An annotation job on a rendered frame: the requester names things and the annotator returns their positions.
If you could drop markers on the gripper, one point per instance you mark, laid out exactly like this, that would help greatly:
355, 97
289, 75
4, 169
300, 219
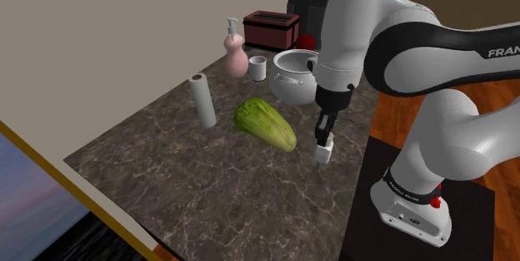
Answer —
334, 98

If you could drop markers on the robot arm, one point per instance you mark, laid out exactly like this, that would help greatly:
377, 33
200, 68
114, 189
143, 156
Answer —
447, 130

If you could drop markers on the small white box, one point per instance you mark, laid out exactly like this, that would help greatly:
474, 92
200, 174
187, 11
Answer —
324, 154

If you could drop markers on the white cooking pot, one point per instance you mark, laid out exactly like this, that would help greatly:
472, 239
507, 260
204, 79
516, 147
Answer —
290, 87

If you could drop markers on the green leafy vegetable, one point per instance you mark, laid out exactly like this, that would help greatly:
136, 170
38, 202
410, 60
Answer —
264, 124

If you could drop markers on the red apple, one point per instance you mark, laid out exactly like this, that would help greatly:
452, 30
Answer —
304, 42

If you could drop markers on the white cup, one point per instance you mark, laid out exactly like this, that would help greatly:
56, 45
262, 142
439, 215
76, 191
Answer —
257, 69

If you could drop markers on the red toaster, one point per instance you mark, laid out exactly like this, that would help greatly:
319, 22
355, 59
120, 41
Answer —
270, 30

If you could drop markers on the pink soap dispenser bottle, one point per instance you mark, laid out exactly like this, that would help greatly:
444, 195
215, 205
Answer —
236, 59

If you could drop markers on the white paper towel roll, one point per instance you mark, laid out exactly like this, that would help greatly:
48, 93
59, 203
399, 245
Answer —
203, 101

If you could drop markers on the black coffee machine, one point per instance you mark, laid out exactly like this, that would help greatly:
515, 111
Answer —
304, 4

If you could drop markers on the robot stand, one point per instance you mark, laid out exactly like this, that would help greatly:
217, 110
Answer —
406, 240

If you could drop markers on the gold framed wall picture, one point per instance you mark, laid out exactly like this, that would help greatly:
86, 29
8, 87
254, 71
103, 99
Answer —
32, 207

